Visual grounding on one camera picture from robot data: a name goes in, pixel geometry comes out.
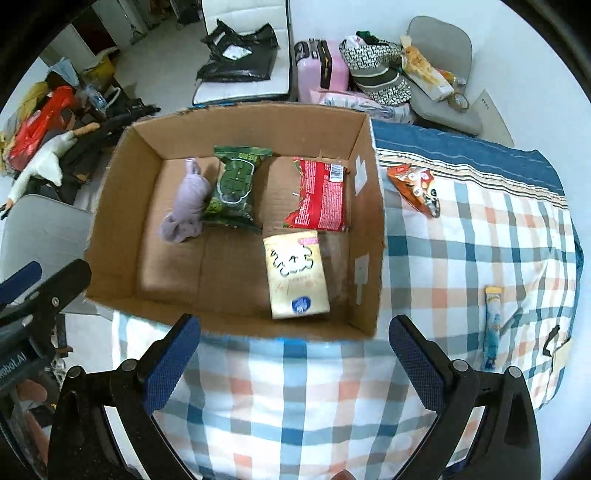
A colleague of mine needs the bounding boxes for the blue ice cream cone wrapper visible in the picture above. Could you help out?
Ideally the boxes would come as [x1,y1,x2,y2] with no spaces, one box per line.
[481,286,503,372]

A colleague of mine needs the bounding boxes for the purple soft cloth toy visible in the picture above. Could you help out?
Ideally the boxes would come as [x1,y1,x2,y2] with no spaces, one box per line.
[159,158,212,243]

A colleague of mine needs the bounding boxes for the dark green snack bag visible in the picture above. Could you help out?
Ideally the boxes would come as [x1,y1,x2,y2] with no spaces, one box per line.
[202,145,273,233]

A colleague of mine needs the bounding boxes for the yellow tissue pack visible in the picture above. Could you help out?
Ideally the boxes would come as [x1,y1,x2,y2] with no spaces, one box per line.
[263,230,331,320]

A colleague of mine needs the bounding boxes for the orange snack bag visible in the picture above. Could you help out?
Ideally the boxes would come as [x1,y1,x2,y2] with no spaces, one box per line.
[387,164,441,218]

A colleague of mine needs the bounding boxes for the red noodle packet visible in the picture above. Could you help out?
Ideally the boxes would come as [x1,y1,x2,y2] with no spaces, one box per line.
[283,157,349,232]

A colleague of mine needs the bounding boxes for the person's left hand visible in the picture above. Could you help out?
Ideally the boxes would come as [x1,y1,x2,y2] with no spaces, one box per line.
[16,379,48,403]

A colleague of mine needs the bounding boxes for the grey seat cushion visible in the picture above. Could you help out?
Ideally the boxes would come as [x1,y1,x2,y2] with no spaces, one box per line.
[0,193,100,317]

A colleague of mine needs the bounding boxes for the white goose plush toy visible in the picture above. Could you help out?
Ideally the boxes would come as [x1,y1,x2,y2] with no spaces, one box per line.
[1,122,100,219]

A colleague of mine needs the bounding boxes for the red plastic bag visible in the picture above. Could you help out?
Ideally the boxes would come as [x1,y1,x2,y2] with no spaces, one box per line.
[7,86,76,172]

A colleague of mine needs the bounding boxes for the plaid checkered bed sheet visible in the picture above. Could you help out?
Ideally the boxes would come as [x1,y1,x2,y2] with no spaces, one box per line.
[117,120,583,479]

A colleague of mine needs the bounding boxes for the brown cardboard box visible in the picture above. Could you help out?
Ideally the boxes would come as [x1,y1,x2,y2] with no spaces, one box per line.
[85,103,385,341]

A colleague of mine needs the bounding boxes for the black plastic bag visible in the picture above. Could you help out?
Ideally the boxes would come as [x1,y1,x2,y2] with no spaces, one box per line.
[197,20,280,83]

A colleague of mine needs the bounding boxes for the white black chair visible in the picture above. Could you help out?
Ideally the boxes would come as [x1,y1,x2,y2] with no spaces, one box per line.
[192,0,294,107]

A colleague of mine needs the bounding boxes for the tape roll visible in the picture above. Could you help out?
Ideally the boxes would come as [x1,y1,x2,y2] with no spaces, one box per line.
[447,91,470,113]

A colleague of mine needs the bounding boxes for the floral pink pillow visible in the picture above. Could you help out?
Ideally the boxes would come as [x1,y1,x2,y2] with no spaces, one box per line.
[310,89,415,124]

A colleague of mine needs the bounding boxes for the pink suitcase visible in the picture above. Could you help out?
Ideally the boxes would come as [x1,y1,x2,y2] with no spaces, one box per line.
[294,39,349,104]

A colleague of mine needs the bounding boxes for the yellow printed snack bag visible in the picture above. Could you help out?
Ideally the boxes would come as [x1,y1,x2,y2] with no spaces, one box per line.
[400,35,455,101]

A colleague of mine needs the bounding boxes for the patterned black white bag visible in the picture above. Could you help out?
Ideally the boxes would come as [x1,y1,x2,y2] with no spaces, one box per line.
[339,35,412,106]

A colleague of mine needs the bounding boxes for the grey chair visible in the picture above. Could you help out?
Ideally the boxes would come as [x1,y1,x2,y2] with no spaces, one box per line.
[407,15,482,137]

